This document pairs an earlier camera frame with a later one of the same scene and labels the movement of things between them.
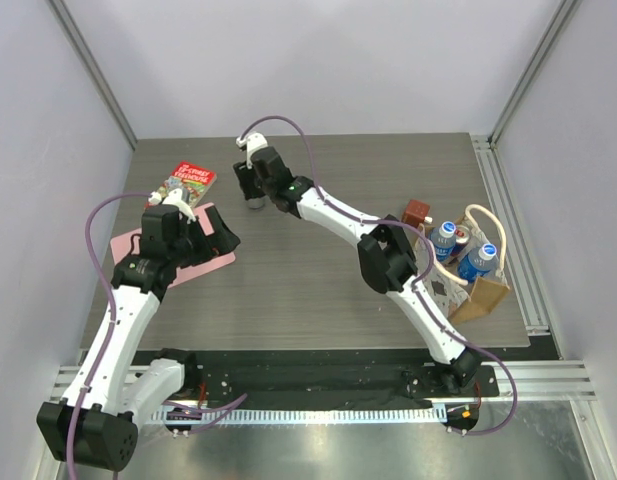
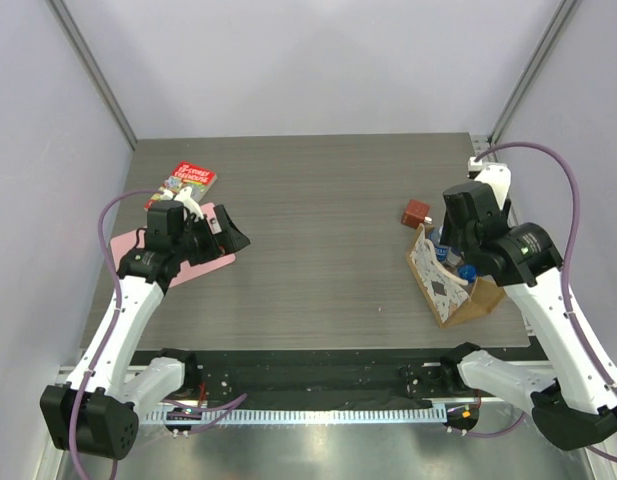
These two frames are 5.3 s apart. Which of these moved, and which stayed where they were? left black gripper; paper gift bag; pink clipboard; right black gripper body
Moved: right black gripper body
Stayed: paper gift bag; left black gripper; pink clipboard
